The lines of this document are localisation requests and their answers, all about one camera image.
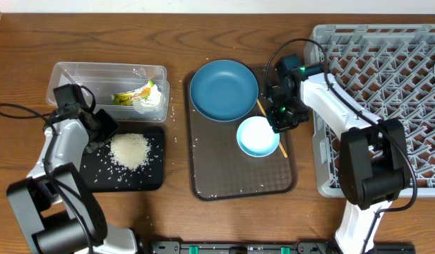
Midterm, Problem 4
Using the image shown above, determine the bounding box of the pile of white rice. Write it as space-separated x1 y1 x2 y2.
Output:
109 133 150 171

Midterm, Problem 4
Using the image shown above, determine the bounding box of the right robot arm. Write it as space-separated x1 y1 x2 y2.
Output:
266 57 416 253

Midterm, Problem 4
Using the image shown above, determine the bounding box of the brown serving tray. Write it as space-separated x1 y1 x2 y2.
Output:
184 71 297 201

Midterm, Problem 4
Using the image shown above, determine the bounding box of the yellow green snack wrapper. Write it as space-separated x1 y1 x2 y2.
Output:
111 80 155 106

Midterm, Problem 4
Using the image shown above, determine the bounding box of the grey dishwasher rack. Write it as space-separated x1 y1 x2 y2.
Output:
303 24 435 198

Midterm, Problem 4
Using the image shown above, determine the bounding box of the white tissue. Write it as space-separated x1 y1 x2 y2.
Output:
133 82 162 114

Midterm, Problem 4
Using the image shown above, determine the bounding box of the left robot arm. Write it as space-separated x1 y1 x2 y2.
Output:
6 105 138 253

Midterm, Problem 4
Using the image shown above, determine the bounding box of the clear plastic waste bin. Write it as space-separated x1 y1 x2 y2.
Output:
46 62 169 122

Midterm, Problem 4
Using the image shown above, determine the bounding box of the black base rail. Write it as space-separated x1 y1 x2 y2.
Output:
148 241 416 254

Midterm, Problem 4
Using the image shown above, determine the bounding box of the black rectangular tray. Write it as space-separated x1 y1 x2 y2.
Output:
79 122 165 193

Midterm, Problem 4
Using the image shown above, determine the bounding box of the wooden chopstick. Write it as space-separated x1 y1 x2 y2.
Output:
256 99 288 158

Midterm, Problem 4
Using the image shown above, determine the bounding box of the dark blue plate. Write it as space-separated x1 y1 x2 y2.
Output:
189 60 259 122

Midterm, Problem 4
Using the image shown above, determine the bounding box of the light blue bowl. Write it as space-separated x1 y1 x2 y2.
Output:
236 116 280 157

